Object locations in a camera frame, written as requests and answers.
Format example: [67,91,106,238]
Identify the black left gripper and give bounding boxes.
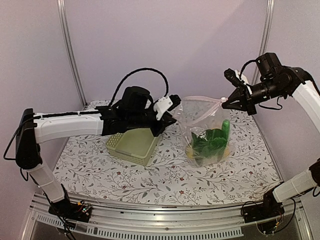
[127,102,177,137]

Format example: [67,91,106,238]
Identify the beige perforated plastic basket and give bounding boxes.
[105,128,160,166]

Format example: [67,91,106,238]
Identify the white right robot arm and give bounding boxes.
[222,64,320,218]

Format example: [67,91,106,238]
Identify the green bok choy toy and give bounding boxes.
[191,128,229,167]

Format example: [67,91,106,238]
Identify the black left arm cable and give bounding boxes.
[109,67,169,107]

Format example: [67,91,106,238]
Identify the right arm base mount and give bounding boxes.
[240,196,285,223]

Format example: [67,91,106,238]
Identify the orange fruit toy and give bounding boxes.
[220,146,231,161]

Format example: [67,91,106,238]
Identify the aluminium front rail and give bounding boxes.
[21,193,315,240]

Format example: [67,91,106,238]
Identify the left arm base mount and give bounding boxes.
[47,185,92,223]

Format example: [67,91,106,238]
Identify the clear zip top bag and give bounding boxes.
[174,96,233,168]

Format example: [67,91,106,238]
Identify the floral patterned tablecloth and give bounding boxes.
[53,111,282,205]

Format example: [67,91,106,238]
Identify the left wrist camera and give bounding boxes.
[153,94,181,121]

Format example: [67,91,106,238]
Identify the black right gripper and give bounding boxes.
[222,77,286,115]

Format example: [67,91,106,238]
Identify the yellow lemon toy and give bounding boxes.
[185,145,197,160]

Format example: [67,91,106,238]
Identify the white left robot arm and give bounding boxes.
[15,86,181,217]

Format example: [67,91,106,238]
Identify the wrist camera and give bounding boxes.
[223,68,249,88]
[153,94,181,121]

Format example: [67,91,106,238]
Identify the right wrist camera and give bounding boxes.
[223,68,249,88]

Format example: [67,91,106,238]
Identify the green cucumber toy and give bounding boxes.
[221,119,230,145]

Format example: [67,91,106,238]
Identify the left aluminium frame post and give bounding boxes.
[56,0,88,107]

